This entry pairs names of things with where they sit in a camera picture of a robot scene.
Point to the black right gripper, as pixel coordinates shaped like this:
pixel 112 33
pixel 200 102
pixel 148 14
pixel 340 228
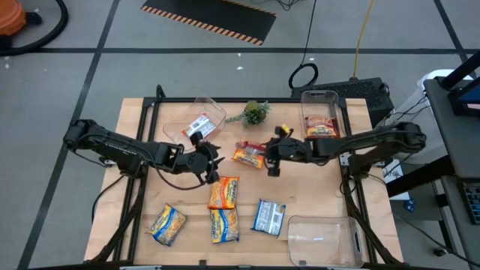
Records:
pixel 290 150

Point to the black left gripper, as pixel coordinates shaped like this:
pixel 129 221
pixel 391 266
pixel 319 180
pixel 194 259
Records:
pixel 191 161

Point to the red orange Maruchan noodle pack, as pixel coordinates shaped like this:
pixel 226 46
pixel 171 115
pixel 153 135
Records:
pixel 321 127
pixel 247 159

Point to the silver-backed red noodle pack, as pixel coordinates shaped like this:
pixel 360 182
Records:
pixel 198 126

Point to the blue Maruchan noodle pack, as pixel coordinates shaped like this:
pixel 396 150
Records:
pixel 167 225
pixel 224 225
pixel 269 217

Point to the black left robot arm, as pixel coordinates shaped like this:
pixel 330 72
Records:
pixel 120 148

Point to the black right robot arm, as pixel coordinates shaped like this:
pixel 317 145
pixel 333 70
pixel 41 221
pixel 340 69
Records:
pixel 375 140

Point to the yellow gripper tag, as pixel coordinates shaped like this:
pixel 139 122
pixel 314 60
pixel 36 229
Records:
pixel 286 129

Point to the small potted succulent plant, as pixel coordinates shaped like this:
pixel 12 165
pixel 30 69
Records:
pixel 254 112

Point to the clear plastic bin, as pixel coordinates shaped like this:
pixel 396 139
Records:
pixel 318 101
pixel 210 108
pixel 322 243

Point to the black computer case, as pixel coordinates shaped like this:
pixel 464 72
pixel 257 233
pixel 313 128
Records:
pixel 360 92

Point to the white paper sheet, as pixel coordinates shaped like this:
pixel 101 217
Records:
pixel 393 176

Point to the black hazard-striped floor mat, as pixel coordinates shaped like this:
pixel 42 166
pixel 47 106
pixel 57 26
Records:
pixel 210 15

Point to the small blue card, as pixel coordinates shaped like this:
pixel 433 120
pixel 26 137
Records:
pixel 409 204

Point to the grey desk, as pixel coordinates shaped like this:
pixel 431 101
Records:
pixel 461 150

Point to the black keyboard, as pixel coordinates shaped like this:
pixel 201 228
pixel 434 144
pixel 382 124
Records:
pixel 473 202

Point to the black monitor blue screen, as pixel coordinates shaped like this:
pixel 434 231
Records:
pixel 473 95

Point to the orange shop vacuum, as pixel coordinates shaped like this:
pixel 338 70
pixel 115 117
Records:
pixel 10 17

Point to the black metal table frame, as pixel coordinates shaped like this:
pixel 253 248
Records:
pixel 168 100

